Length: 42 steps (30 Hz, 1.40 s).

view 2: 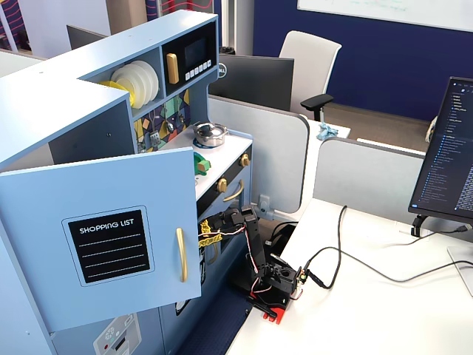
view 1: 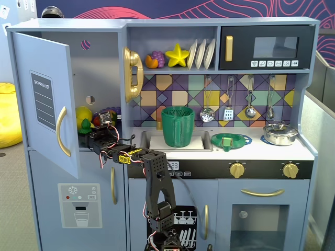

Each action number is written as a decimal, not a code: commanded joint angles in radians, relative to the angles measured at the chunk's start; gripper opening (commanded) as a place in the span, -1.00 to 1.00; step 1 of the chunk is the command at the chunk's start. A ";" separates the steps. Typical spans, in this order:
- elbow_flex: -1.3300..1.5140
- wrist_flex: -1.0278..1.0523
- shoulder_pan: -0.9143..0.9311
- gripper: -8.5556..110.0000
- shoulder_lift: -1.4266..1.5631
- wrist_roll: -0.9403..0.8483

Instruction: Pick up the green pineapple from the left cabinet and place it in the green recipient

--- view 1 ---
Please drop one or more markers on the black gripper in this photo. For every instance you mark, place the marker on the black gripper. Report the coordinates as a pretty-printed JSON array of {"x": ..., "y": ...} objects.
[{"x": 92, "y": 137}]

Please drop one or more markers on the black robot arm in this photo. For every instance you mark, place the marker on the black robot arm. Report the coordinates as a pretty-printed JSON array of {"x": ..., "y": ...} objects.
[{"x": 157, "y": 183}]

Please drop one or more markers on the blue cabinet door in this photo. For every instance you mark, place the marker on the blue cabinet door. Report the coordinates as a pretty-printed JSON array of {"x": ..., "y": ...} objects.
[{"x": 39, "y": 57}]

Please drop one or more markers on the yellow toy lemon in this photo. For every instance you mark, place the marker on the yellow toy lemon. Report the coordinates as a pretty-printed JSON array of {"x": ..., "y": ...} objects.
[{"x": 83, "y": 113}]

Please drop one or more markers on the purple toy grapes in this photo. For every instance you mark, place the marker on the purple toy grapes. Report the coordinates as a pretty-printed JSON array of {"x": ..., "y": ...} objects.
[
  {"x": 116, "y": 111},
  {"x": 159, "y": 56}
]

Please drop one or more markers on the gold toy faucet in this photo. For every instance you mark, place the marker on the gold toy faucet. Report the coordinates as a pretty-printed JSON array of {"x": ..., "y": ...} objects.
[{"x": 159, "y": 126}]

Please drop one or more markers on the gold toy telephone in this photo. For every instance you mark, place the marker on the gold toy telephone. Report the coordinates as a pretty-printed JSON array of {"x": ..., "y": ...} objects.
[{"x": 129, "y": 73}]

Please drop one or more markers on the yellow bean bag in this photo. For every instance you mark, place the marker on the yellow bean bag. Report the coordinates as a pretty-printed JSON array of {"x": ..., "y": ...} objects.
[{"x": 9, "y": 117}]

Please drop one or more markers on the green plastic cup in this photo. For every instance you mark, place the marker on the green plastic cup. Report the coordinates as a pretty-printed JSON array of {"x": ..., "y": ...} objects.
[{"x": 180, "y": 130}]

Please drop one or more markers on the orange toy fruit slice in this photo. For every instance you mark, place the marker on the orange toy fruit slice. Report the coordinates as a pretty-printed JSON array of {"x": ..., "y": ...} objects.
[{"x": 150, "y": 62}]

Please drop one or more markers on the yellow toy star fruit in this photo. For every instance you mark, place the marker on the yellow toy star fruit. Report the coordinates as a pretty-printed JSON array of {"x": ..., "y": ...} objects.
[{"x": 176, "y": 56}]

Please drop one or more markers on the steel skimmer ladle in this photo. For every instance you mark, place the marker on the steel skimmer ladle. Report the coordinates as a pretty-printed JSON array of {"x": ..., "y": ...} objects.
[{"x": 207, "y": 115}]

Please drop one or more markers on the green plastic plate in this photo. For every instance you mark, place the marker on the green plastic plate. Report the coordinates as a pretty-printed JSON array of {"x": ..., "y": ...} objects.
[{"x": 217, "y": 139}]

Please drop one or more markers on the black helmet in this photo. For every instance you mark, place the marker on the black helmet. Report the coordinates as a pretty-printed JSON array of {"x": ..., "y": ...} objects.
[{"x": 52, "y": 11}]

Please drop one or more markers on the white toy plate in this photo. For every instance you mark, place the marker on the white toy plate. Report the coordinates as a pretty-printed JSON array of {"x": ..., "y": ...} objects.
[
  {"x": 192, "y": 55},
  {"x": 200, "y": 55},
  {"x": 210, "y": 53}
]

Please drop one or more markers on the small green tan block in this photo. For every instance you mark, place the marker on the small green tan block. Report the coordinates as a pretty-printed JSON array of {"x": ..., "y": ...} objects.
[{"x": 227, "y": 142}]

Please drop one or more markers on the blue toy kitchen unit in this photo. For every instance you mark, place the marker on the blue toy kitchen unit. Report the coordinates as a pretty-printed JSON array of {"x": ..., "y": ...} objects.
[{"x": 172, "y": 22}]

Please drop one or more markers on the steel slotted spatula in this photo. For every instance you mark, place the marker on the steel slotted spatula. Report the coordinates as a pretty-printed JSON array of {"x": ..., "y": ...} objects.
[{"x": 228, "y": 114}]

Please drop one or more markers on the gold stove knob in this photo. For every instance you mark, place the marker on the gold stove knob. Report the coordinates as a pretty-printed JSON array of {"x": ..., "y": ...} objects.
[
  {"x": 237, "y": 170},
  {"x": 290, "y": 170}
]

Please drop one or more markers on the steel soup ladle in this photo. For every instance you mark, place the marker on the steel soup ladle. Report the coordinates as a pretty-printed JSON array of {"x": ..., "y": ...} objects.
[{"x": 250, "y": 112}]

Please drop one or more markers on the black microwave door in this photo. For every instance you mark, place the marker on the black microwave door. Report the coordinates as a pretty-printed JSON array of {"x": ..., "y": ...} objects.
[{"x": 240, "y": 47}]

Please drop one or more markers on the steel serving spoon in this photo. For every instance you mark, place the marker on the steel serving spoon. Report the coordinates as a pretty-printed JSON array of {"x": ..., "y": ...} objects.
[{"x": 270, "y": 113}]

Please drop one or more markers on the steel toy pot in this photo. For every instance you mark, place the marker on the steel toy pot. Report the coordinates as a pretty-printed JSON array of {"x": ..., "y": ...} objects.
[{"x": 280, "y": 139}]

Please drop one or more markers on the steel pot lid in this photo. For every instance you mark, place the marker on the steel pot lid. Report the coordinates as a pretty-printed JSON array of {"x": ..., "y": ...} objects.
[{"x": 280, "y": 128}]

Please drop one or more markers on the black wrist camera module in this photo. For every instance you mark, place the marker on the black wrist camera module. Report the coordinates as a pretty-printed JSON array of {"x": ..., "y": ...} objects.
[{"x": 105, "y": 119}]

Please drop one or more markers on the white wall tag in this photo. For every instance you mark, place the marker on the white wall tag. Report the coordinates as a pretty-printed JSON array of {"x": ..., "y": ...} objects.
[
  {"x": 6, "y": 28},
  {"x": 4, "y": 11}
]

